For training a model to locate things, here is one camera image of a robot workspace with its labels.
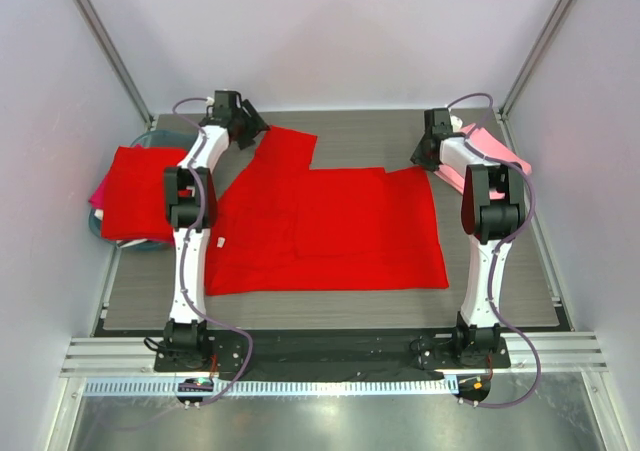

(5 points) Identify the slotted cable duct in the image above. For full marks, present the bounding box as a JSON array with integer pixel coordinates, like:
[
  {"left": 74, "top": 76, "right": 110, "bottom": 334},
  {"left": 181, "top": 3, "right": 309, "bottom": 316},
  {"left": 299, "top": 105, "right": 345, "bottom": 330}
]
[{"left": 84, "top": 376, "right": 458, "bottom": 398}]

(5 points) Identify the folded pink t-shirt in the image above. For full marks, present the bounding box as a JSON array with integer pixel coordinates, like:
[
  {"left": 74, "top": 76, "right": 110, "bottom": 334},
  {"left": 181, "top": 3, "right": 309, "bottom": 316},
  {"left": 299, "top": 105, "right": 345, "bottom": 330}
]
[{"left": 434, "top": 124, "right": 532, "bottom": 194}]

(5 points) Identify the stack of folded clothes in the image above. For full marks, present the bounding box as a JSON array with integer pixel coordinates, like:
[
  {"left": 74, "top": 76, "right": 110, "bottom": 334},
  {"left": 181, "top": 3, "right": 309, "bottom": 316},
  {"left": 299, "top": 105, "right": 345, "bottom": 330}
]
[{"left": 88, "top": 177, "right": 169, "bottom": 251}]

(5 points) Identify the folded red t-shirt on stack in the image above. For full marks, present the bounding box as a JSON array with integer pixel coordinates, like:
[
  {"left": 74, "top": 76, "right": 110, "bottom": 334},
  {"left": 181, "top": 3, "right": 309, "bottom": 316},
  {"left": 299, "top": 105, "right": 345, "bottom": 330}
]
[{"left": 101, "top": 147, "right": 187, "bottom": 242}]

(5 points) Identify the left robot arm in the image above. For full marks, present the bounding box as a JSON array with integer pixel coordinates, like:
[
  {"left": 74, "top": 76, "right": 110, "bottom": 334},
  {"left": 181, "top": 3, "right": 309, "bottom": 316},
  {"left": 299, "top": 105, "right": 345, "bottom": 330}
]
[{"left": 159, "top": 90, "right": 269, "bottom": 371}]

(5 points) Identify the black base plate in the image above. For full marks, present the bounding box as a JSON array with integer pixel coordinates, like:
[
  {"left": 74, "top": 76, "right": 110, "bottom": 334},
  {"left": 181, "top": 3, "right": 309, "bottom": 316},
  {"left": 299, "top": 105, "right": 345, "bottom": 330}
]
[{"left": 144, "top": 325, "right": 511, "bottom": 376}]

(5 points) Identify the teal plastic basket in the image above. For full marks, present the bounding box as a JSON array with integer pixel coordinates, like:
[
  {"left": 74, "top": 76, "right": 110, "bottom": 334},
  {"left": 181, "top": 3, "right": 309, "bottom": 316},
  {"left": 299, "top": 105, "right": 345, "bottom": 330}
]
[{"left": 87, "top": 128, "right": 201, "bottom": 252}]

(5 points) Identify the red t-shirt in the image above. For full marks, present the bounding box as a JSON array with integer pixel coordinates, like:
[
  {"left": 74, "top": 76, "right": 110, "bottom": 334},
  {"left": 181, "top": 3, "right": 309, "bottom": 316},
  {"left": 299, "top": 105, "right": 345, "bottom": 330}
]
[
  {"left": 101, "top": 147, "right": 187, "bottom": 242},
  {"left": 205, "top": 127, "right": 449, "bottom": 296}
]

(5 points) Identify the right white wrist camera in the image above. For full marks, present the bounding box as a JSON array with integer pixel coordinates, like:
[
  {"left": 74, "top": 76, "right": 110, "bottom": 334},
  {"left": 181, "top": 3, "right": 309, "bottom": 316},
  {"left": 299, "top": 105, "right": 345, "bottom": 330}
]
[{"left": 450, "top": 115, "right": 463, "bottom": 131}]

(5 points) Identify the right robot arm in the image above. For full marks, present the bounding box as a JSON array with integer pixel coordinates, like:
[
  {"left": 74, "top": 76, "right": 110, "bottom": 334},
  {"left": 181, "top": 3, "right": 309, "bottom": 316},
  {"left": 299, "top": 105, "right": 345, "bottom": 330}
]
[{"left": 411, "top": 108, "right": 531, "bottom": 369}]

